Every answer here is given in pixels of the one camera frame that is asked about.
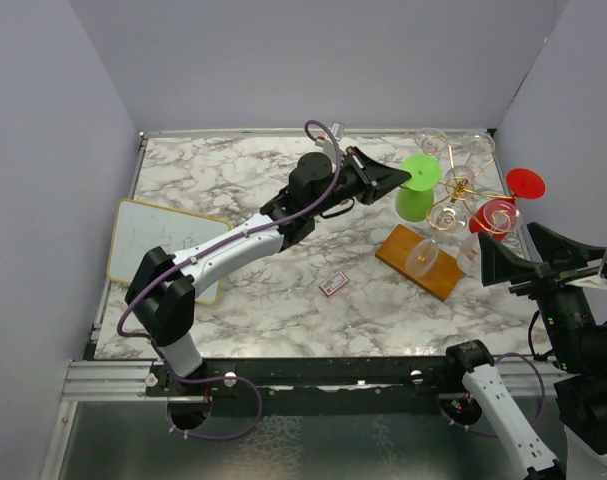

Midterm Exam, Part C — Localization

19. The clear glass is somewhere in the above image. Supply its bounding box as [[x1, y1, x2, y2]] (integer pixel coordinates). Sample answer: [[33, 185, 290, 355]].
[[405, 237, 440, 278], [462, 132, 495, 166], [456, 233, 481, 276], [426, 165, 476, 235], [414, 128, 449, 155]]

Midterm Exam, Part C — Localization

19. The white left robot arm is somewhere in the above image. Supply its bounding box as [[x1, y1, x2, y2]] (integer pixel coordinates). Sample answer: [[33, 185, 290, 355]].
[[125, 147, 412, 395]]

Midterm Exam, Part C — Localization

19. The small red white card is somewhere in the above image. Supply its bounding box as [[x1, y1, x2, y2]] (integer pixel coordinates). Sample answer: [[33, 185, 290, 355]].
[[319, 272, 349, 297]]

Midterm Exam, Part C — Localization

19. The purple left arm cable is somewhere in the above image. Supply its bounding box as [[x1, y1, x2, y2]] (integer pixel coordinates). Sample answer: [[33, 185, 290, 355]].
[[116, 119, 352, 441]]

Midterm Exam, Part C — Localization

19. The yellow-framed whiteboard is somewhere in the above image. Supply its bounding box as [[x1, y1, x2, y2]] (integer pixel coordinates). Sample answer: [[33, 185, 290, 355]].
[[107, 199, 232, 285]]

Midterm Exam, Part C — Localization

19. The gold wire glass rack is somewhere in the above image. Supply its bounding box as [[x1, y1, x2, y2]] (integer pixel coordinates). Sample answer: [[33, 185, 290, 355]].
[[374, 132, 519, 303]]

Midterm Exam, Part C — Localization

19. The green plastic wine glass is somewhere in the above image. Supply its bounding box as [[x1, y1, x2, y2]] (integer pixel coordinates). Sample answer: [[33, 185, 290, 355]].
[[395, 154, 441, 222]]

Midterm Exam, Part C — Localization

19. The red plastic wine glass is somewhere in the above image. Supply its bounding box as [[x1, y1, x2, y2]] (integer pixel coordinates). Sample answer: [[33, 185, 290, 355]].
[[469, 168, 546, 241]]

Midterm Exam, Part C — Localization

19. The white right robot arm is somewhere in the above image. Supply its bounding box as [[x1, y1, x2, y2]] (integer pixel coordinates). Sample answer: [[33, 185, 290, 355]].
[[442, 222, 607, 479]]

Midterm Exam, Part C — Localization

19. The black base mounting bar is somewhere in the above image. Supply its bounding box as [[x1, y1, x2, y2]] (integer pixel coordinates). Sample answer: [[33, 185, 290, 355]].
[[145, 356, 464, 417]]

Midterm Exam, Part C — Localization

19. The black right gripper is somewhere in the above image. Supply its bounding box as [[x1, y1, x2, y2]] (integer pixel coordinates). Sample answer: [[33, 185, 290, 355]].
[[480, 218, 606, 367]]

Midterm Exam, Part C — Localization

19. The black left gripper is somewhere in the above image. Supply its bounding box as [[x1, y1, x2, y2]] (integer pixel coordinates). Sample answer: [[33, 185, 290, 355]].
[[310, 146, 411, 218]]

